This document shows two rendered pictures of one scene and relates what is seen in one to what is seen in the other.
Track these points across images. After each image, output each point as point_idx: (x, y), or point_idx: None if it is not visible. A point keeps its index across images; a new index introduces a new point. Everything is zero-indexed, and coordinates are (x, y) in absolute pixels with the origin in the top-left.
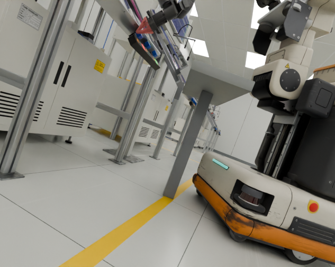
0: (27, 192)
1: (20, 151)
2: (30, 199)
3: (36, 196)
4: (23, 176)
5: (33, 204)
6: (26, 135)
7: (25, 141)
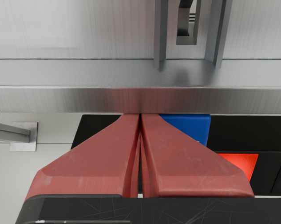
0: (13, 181)
1: (14, 141)
2: (6, 194)
3: (14, 192)
4: (33, 150)
5: (1, 203)
6: (4, 140)
7: (9, 140)
